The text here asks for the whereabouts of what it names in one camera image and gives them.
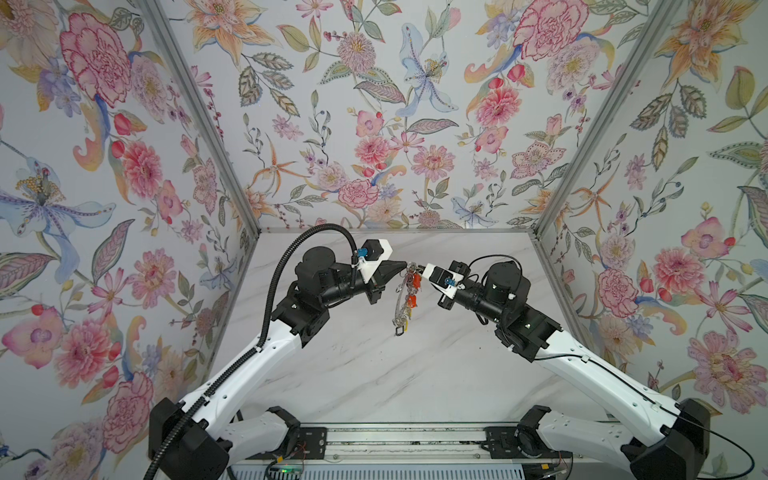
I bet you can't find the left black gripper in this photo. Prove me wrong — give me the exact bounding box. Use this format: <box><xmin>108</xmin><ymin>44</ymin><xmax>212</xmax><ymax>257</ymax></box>
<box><xmin>316</xmin><ymin>261</ymin><xmax>406</xmax><ymax>309</ymax></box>

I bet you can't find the round steel key organizer disc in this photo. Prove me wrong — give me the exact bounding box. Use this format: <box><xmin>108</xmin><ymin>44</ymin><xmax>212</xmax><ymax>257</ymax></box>
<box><xmin>392</xmin><ymin>263</ymin><xmax>422</xmax><ymax>337</ymax></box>

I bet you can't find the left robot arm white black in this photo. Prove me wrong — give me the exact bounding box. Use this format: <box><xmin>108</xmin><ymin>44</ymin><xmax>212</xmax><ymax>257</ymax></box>
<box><xmin>144</xmin><ymin>240</ymin><xmax>408</xmax><ymax>479</ymax></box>

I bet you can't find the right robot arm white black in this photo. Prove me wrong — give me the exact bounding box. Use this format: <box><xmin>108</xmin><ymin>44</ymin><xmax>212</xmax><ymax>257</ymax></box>
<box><xmin>423</xmin><ymin>260</ymin><xmax>711</xmax><ymax>479</ymax></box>

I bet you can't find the red capped key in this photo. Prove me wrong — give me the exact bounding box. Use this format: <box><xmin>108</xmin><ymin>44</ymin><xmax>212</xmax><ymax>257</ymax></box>
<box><xmin>406</xmin><ymin>272</ymin><xmax>421</xmax><ymax>309</ymax></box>

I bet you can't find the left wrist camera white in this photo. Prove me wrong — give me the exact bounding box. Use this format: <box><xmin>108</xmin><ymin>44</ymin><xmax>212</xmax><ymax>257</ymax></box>
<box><xmin>356</xmin><ymin>239</ymin><xmax>393</xmax><ymax>284</ymax></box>

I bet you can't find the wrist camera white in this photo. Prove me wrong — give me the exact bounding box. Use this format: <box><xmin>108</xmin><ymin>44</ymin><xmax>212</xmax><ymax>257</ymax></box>
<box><xmin>356</xmin><ymin>239</ymin><xmax>393</xmax><ymax>284</ymax></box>
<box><xmin>420</xmin><ymin>261</ymin><xmax>470</xmax><ymax>300</ymax></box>

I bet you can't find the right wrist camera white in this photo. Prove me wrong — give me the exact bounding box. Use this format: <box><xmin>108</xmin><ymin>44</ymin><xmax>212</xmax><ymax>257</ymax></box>
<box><xmin>420</xmin><ymin>261</ymin><xmax>470</xmax><ymax>300</ymax></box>

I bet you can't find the black corrugated cable conduit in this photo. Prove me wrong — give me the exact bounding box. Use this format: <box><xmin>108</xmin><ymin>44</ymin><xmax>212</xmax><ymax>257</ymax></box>
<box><xmin>142</xmin><ymin>223</ymin><xmax>360</xmax><ymax>480</ymax></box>

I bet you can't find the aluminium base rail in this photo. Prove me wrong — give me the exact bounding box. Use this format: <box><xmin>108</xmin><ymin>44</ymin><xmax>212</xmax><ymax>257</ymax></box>
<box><xmin>227</xmin><ymin>421</ymin><xmax>577</xmax><ymax>466</ymax></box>

